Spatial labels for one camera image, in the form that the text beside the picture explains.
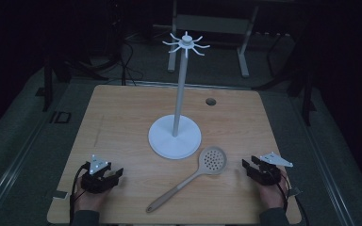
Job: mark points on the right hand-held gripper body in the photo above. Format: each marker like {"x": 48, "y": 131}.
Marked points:
{"x": 265, "y": 175}

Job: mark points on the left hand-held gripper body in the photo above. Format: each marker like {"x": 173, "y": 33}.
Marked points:
{"x": 96, "y": 182}

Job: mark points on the beige slotted spoon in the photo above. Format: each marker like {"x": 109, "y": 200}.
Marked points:
{"x": 212, "y": 161}

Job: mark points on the white hook rack stand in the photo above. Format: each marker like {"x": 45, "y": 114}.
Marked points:
{"x": 174, "y": 141}

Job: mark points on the person's left hand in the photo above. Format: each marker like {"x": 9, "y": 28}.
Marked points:
{"x": 89, "y": 199}

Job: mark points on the person's right hand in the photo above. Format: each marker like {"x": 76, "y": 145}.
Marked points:
{"x": 271, "y": 196}

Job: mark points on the grey tape tag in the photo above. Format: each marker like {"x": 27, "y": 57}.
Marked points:
{"x": 294, "y": 192}

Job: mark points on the black metal stand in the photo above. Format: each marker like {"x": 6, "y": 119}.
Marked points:
{"x": 47, "y": 84}
{"x": 308, "y": 97}

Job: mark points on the black rectangular bracket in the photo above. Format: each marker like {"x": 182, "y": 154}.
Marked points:
{"x": 60, "y": 117}

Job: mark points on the white metal desk frame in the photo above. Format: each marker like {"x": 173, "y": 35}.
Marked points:
{"x": 213, "y": 24}

